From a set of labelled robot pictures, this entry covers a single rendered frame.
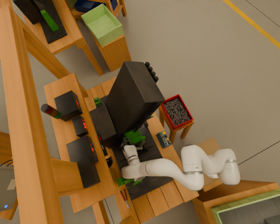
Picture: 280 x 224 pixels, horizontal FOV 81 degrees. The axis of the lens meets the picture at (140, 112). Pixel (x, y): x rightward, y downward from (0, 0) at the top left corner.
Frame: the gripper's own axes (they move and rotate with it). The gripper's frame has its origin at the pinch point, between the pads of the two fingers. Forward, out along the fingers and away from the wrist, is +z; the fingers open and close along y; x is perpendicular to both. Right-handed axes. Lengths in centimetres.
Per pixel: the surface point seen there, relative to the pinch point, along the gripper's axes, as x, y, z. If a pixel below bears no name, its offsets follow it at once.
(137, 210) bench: 46, -20, -41
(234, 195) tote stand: -4, -90, -62
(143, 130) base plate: 6.7, -31.8, 19.2
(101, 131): 6.5, 15.6, 15.5
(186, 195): 13, -51, -47
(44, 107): -19, 61, 10
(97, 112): 1.3, 17.3, 32.7
